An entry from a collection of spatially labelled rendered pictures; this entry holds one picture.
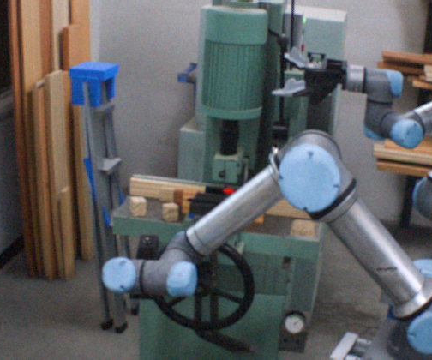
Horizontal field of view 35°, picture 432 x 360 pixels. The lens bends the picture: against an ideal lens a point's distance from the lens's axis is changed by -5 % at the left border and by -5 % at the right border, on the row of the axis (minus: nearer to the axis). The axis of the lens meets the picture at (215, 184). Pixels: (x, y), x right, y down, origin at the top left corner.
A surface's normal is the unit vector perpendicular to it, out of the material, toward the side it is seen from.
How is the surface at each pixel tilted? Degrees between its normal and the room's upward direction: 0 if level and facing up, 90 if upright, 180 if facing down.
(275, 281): 90
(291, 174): 85
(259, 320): 90
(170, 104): 90
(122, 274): 62
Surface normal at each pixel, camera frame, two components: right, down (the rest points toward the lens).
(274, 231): 0.06, -0.94
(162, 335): -0.18, 0.33
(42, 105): 0.97, 0.09
